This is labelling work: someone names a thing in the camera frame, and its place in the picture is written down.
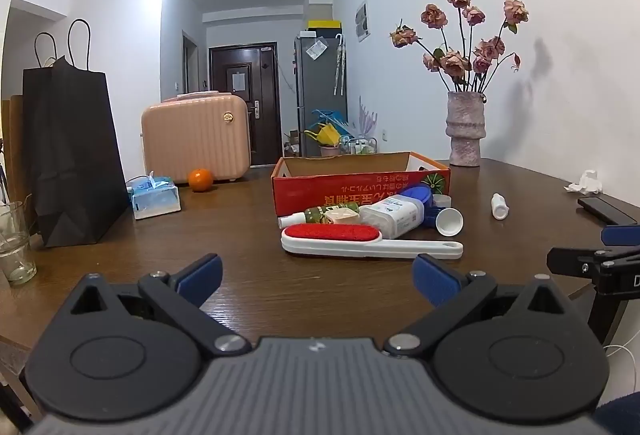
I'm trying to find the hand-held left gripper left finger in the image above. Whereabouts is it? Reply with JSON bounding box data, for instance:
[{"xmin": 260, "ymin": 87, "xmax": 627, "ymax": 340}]
[{"xmin": 70, "ymin": 253, "xmax": 253, "ymax": 357}]

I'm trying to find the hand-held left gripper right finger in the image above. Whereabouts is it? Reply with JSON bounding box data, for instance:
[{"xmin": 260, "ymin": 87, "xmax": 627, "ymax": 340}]
[{"xmin": 382, "ymin": 253, "xmax": 573, "ymax": 358}]

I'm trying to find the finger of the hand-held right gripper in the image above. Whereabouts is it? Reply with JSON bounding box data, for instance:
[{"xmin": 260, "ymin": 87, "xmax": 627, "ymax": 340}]
[
  {"xmin": 546, "ymin": 245, "xmax": 613, "ymax": 277},
  {"xmin": 601, "ymin": 224, "xmax": 640, "ymax": 247}
]

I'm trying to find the white labelled plastic jar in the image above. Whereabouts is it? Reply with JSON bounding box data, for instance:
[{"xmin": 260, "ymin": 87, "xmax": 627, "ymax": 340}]
[{"xmin": 359, "ymin": 195, "xmax": 426, "ymax": 240}]

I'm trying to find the blue plastic cup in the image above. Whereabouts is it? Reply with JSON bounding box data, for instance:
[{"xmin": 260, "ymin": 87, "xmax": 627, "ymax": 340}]
[{"xmin": 400, "ymin": 184, "xmax": 435, "ymax": 208}]

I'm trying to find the red white lint brush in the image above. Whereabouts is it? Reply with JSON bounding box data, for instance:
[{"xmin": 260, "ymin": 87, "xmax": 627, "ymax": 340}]
[{"xmin": 280, "ymin": 223, "xmax": 464, "ymax": 260}]

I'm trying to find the green label spray bottle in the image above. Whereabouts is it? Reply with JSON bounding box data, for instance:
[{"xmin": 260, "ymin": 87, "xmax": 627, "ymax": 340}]
[{"xmin": 278, "ymin": 206, "xmax": 328, "ymax": 230}]

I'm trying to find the red cardboard box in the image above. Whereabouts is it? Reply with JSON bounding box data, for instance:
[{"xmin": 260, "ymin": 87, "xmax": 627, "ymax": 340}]
[{"xmin": 271, "ymin": 151, "xmax": 452, "ymax": 217}]

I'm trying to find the black remote control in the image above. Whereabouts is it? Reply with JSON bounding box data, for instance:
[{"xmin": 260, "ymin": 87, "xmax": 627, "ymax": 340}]
[{"xmin": 577, "ymin": 195, "xmax": 640, "ymax": 227}]

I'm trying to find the white small cup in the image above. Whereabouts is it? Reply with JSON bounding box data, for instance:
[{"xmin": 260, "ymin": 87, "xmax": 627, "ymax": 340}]
[{"xmin": 435, "ymin": 208, "xmax": 464, "ymax": 236}]

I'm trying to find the crumpled white tissue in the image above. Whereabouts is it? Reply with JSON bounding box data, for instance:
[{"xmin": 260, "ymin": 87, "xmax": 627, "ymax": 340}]
[{"xmin": 564, "ymin": 170, "xmax": 603, "ymax": 194}]

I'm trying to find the blue white tissue pack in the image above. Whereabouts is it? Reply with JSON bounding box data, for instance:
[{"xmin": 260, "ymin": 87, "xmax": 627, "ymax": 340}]
[{"xmin": 126, "ymin": 171, "xmax": 181, "ymax": 220}]

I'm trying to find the orange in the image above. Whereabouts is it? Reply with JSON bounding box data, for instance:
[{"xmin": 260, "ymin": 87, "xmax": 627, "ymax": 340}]
[{"xmin": 188, "ymin": 168, "xmax": 215, "ymax": 192}]

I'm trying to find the person's dark clothing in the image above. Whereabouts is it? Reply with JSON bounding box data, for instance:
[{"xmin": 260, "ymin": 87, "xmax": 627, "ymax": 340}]
[{"xmin": 592, "ymin": 390, "xmax": 640, "ymax": 435}]

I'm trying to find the pink suitcase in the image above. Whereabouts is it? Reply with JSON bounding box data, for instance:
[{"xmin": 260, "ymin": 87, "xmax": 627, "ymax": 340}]
[{"xmin": 141, "ymin": 90, "xmax": 252, "ymax": 183}]

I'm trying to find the pink ribbed vase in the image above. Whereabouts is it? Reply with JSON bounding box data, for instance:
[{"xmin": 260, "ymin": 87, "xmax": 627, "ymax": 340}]
[{"xmin": 446, "ymin": 90, "xmax": 487, "ymax": 167}]

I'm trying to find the group of small bottles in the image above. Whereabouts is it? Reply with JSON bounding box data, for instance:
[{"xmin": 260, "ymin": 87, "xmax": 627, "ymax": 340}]
[{"xmin": 340, "ymin": 138, "xmax": 377, "ymax": 156}]

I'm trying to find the dark brown entrance door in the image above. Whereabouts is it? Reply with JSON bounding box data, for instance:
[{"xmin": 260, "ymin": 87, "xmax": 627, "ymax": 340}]
[{"xmin": 208, "ymin": 42, "xmax": 278, "ymax": 166}]

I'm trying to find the black paper bag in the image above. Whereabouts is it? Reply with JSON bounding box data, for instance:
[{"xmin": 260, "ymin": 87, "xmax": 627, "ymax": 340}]
[{"xmin": 22, "ymin": 19, "xmax": 130, "ymax": 248}]

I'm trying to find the yellow watering can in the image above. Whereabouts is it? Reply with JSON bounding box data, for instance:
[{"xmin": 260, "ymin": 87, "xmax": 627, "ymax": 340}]
[{"xmin": 304, "ymin": 122, "xmax": 341, "ymax": 148}]

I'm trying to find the clear drinking glass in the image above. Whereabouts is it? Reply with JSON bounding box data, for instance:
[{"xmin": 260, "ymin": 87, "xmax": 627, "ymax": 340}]
[{"xmin": 0, "ymin": 201, "xmax": 37, "ymax": 286}]

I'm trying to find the blue plastic rack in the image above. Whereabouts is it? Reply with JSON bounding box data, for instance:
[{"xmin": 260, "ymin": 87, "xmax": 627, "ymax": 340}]
[{"xmin": 312, "ymin": 108, "xmax": 349, "ymax": 136}]

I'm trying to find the side room door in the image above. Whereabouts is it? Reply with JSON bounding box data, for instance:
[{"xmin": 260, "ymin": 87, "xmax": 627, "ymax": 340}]
[{"xmin": 182, "ymin": 31, "xmax": 200, "ymax": 95}]

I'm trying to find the grey refrigerator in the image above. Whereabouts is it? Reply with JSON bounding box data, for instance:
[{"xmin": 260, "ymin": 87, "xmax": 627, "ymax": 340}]
[{"xmin": 294, "ymin": 34, "xmax": 348, "ymax": 157}]

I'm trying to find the bunch of dried roses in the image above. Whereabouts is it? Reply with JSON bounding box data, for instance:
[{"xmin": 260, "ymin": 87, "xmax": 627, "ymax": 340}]
[{"xmin": 390, "ymin": 0, "xmax": 530, "ymax": 95}]

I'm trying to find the brown paper bag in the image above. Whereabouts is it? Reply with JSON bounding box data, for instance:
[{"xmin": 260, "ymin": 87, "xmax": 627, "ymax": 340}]
[{"xmin": 0, "ymin": 94, "xmax": 26, "ymax": 216}]

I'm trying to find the white folded umbrella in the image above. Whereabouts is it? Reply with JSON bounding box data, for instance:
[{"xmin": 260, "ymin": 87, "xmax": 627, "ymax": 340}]
[{"xmin": 333, "ymin": 34, "xmax": 347, "ymax": 96}]

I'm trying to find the white cable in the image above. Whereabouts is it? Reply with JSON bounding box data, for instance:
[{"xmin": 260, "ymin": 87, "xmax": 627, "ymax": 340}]
[{"xmin": 602, "ymin": 341, "xmax": 640, "ymax": 359}]

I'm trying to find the wall poster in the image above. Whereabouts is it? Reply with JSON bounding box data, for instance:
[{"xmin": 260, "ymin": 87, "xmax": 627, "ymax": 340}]
[{"xmin": 355, "ymin": 0, "xmax": 372, "ymax": 42}]

